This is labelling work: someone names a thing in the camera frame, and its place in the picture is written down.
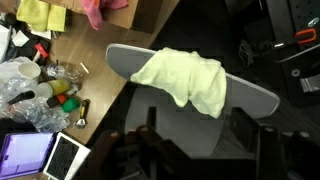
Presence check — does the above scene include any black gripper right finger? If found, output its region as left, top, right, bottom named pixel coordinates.
left=229, top=106, right=281, bottom=180

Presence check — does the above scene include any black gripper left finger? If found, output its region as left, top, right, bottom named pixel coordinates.
left=135, top=106, right=178, bottom=158

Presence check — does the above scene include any light green towel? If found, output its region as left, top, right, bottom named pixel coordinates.
left=129, top=46, right=228, bottom=119

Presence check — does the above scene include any pink shirt orange print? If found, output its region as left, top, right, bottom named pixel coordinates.
left=80, top=0, right=129, bottom=31

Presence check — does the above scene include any grey mesh-back office chair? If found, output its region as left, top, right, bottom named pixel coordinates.
left=105, top=43, right=282, bottom=161

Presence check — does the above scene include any green ball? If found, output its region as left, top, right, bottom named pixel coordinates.
left=60, top=97, right=81, bottom=114

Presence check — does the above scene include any white chalk stick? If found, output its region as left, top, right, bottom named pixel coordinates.
left=79, top=61, right=91, bottom=75

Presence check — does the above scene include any orange and black cap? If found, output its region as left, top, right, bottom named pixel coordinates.
left=46, top=93, right=69, bottom=109

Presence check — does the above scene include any yellow spray bottle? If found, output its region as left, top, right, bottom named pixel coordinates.
left=7, top=78, right=81, bottom=106

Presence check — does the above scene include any small clear plastic bottle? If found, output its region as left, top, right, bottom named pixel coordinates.
left=46, top=63, right=83, bottom=81

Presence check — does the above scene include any large cardboard box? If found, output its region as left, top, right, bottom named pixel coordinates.
left=41, top=0, right=181, bottom=34

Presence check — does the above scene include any clear plastic bags pile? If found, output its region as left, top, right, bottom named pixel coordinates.
left=0, top=56, right=72, bottom=134

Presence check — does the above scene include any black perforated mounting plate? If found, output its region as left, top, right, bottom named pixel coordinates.
left=263, top=0, right=320, bottom=54

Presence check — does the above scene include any white paper cup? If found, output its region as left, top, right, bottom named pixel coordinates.
left=17, top=61, right=42, bottom=80

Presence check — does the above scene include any open silver laptop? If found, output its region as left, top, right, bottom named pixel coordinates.
left=0, top=131, right=92, bottom=180

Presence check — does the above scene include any small folded white paper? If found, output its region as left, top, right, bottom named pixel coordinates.
left=11, top=29, right=30, bottom=48

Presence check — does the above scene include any yellow microfiber cloth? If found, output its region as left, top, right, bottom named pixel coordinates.
left=15, top=0, right=67, bottom=33

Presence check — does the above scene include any black floor cable bundle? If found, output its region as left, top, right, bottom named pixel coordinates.
left=238, top=38, right=269, bottom=68

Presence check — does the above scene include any grey metal bracket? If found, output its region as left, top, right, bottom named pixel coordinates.
left=299, top=73, right=320, bottom=94

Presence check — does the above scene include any orange-handled black clamp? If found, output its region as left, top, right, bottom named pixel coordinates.
left=271, top=27, right=318, bottom=48

